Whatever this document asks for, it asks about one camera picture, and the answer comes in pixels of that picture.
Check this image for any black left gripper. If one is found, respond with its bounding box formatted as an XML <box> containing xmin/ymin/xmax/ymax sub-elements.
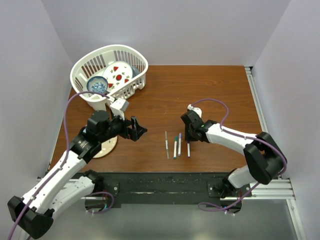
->
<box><xmin>98</xmin><ymin>110</ymin><xmax>147</xmax><ymax>143</ymax></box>

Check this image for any thin white blue-end pen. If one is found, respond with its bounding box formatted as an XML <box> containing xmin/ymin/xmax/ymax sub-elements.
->
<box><xmin>187</xmin><ymin>141</ymin><xmax>191</xmax><ymax>158</ymax></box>

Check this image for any white purple-tip marker pen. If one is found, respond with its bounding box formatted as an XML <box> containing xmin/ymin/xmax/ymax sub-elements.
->
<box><xmin>177</xmin><ymin>132</ymin><xmax>182</xmax><ymax>156</ymax></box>

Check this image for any white green-end marker pen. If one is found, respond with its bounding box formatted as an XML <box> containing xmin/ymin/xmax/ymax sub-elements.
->
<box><xmin>173</xmin><ymin>135</ymin><xmax>178</xmax><ymax>159</ymax></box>

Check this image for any grey green pen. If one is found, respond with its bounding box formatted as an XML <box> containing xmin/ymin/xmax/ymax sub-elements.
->
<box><xmin>164</xmin><ymin>131</ymin><xmax>170</xmax><ymax>160</ymax></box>

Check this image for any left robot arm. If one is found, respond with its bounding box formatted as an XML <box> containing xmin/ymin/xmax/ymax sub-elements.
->
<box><xmin>7</xmin><ymin>110</ymin><xmax>148</xmax><ymax>240</ymax></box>

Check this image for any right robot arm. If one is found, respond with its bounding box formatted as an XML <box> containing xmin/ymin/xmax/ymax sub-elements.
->
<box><xmin>181</xmin><ymin>110</ymin><xmax>288</xmax><ymax>198</ymax></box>

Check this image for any light blue plate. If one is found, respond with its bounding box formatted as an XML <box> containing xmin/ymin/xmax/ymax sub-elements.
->
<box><xmin>93</xmin><ymin>136</ymin><xmax>118</xmax><ymax>159</ymax></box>

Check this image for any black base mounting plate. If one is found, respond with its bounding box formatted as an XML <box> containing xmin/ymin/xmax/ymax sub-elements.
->
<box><xmin>74</xmin><ymin>171</ymin><xmax>280</xmax><ymax>210</ymax></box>

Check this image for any blue rimmed plate behind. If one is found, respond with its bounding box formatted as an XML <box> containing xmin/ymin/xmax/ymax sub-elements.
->
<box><xmin>131</xmin><ymin>66</ymin><xmax>141</xmax><ymax>78</ymax></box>

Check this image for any white watermelon pattern plate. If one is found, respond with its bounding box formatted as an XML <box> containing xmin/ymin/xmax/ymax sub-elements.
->
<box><xmin>102</xmin><ymin>61</ymin><xmax>133</xmax><ymax>93</ymax></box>

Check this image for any blue white patterned bowl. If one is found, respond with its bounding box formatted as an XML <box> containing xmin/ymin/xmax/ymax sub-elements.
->
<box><xmin>86</xmin><ymin>76</ymin><xmax>109</xmax><ymax>94</ymax></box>

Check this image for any white plastic dish basket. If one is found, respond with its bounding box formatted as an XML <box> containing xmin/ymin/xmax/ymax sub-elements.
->
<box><xmin>69</xmin><ymin>44</ymin><xmax>149</xmax><ymax>110</ymax></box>

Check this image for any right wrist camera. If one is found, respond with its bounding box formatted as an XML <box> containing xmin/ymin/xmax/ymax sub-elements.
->
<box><xmin>187</xmin><ymin>104</ymin><xmax>202</xmax><ymax>118</ymax></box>

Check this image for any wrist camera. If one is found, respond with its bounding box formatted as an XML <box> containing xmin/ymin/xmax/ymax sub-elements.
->
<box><xmin>109</xmin><ymin>98</ymin><xmax>129</xmax><ymax>120</ymax></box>
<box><xmin>187</xmin><ymin>104</ymin><xmax>202</xmax><ymax>118</ymax></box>

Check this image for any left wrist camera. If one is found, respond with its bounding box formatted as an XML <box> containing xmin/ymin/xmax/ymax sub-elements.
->
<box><xmin>109</xmin><ymin>98</ymin><xmax>129</xmax><ymax>120</ymax></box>

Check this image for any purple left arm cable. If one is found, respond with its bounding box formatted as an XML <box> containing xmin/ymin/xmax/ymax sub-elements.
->
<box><xmin>6</xmin><ymin>91</ymin><xmax>116</xmax><ymax>240</ymax></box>

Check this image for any aluminium frame rail right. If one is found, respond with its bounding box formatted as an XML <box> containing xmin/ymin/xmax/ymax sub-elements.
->
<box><xmin>244</xmin><ymin>66</ymin><xmax>307</xmax><ymax>240</ymax></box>

